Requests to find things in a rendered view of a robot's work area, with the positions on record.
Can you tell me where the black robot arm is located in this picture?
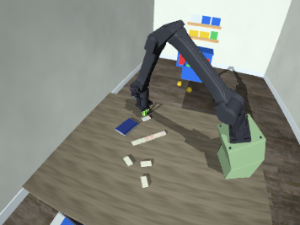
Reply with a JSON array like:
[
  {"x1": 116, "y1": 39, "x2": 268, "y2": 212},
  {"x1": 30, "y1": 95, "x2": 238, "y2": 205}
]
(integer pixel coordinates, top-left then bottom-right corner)
[{"x1": 130, "y1": 20, "x2": 251, "y2": 144}]

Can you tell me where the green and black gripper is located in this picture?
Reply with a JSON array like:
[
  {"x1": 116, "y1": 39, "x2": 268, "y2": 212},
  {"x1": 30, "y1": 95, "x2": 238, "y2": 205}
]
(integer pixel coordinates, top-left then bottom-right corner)
[{"x1": 135, "y1": 97, "x2": 153, "y2": 115}]

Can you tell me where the white domino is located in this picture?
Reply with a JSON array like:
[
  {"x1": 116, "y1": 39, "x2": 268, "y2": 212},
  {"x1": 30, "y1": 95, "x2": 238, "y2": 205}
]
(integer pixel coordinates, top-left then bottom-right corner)
[
  {"x1": 157, "y1": 131, "x2": 166, "y2": 137},
  {"x1": 141, "y1": 161, "x2": 152, "y2": 167},
  {"x1": 149, "y1": 133, "x2": 158, "y2": 140},
  {"x1": 140, "y1": 137, "x2": 150, "y2": 143},
  {"x1": 131, "y1": 139, "x2": 142, "y2": 146},
  {"x1": 124, "y1": 157, "x2": 133, "y2": 167},
  {"x1": 141, "y1": 176, "x2": 148, "y2": 188}
]

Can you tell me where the blue flat rectangular pad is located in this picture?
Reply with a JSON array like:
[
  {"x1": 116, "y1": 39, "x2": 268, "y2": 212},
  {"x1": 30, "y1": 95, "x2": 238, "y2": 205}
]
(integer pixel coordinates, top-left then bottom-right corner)
[{"x1": 115, "y1": 118, "x2": 139, "y2": 136}]

